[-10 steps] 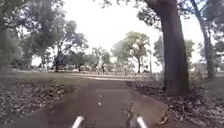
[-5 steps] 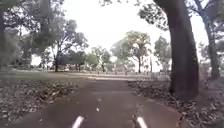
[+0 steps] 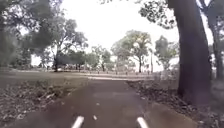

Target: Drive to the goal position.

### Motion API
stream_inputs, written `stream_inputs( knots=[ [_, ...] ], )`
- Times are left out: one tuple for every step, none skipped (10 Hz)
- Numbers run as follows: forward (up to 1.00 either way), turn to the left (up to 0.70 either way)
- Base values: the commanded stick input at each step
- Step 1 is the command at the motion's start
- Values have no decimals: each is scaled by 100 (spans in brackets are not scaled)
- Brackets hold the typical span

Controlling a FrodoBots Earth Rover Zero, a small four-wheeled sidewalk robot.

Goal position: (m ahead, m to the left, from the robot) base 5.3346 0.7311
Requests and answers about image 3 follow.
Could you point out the row of short bollards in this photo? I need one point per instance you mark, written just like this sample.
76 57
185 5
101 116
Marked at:
116 71

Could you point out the dark asphalt path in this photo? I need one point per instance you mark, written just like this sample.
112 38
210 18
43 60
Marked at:
106 100

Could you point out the row of trees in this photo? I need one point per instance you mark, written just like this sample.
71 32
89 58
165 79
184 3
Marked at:
76 50

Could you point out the robot's own part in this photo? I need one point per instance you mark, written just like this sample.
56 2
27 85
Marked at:
78 122
142 122

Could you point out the leaf-strewn dirt verge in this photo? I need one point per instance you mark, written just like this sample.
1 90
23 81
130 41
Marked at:
173 100

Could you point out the large dark tree trunk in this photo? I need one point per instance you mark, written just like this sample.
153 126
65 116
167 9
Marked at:
192 53

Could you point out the leaf-strewn grass verge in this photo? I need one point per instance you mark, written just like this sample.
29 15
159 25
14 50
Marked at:
30 90

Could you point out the slender tree trunk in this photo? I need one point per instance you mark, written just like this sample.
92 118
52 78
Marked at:
216 43

